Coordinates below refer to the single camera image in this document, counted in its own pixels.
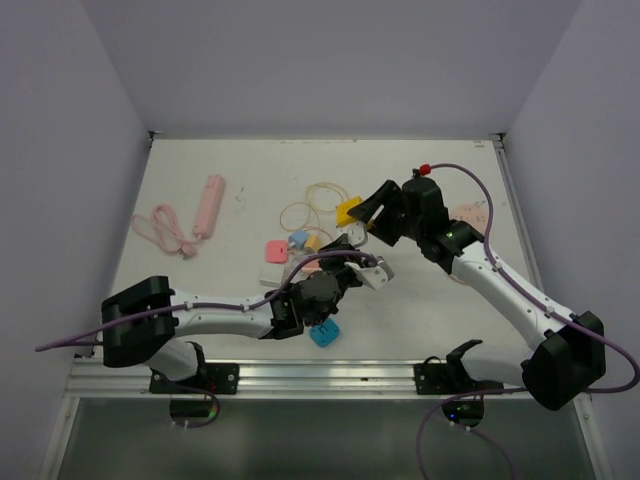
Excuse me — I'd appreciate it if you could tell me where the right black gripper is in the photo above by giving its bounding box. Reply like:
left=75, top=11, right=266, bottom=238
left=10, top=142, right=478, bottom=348
left=349, top=181, right=424, bottom=247

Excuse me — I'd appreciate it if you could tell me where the orange small charger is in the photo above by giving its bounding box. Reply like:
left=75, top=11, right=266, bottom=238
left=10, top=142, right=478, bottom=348
left=301, top=260, right=322, bottom=275

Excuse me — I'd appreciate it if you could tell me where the blue plug adapter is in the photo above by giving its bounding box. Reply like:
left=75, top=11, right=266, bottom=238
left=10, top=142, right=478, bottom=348
left=309, top=319, right=341, bottom=348

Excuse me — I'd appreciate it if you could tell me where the white plug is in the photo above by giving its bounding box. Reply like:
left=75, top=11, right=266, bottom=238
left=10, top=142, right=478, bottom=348
left=258, top=263, right=285, bottom=288
left=343, top=221, right=368, bottom=248

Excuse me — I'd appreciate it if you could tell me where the yellow cube socket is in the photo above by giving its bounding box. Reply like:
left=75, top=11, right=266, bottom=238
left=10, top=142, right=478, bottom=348
left=335, top=196, right=363, bottom=228

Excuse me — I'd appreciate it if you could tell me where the orange yellow charger plug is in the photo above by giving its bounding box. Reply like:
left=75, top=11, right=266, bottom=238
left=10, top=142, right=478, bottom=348
left=305, top=234, right=323, bottom=252

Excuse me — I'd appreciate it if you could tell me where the light blue charger plug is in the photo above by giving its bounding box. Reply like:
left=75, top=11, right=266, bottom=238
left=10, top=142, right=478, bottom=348
left=288, top=230, right=310, bottom=251

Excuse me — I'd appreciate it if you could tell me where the pink plug adapter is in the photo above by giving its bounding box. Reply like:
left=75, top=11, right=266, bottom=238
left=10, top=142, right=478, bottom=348
left=265, top=240, right=289, bottom=264

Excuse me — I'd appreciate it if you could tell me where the round pink power socket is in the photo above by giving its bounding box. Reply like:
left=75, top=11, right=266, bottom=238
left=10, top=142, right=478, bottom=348
left=451, top=204, right=489, bottom=234

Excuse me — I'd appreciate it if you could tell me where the pink rectangular power strip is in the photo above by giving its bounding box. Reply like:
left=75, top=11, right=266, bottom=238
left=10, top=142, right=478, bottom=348
left=192, top=175, right=226, bottom=239

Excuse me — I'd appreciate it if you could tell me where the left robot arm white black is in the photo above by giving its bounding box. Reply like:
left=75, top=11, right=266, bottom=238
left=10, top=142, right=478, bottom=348
left=101, top=247, right=378, bottom=393

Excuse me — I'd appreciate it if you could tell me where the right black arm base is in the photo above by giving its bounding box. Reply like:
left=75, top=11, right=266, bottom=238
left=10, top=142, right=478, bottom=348
left=413, top=357, right=504, bottom=396

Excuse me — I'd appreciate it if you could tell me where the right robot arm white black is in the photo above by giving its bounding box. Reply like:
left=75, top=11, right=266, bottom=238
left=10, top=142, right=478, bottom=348
left=348, top=176, right=606, bottom=410

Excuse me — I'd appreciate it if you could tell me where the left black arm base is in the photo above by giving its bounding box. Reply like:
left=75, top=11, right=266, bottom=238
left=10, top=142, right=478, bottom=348
left=149, top=362, right=240, bottom=395

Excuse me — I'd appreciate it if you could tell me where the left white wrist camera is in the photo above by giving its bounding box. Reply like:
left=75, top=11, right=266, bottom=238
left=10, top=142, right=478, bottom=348
left=345, top=257, right=395, bottom=290

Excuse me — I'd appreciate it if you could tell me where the yellow charging cable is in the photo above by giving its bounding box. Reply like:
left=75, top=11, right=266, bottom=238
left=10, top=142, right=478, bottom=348
left=279, top=180, right=351, bottom=232

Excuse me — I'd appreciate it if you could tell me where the pink strip power cord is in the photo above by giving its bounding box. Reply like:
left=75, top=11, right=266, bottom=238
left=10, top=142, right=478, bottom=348
left=132, top=202, right=199, bottom=261

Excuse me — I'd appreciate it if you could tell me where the aluminium front rail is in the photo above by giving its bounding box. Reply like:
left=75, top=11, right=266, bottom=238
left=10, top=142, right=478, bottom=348
left=63, top=355, right=591, bottom=400

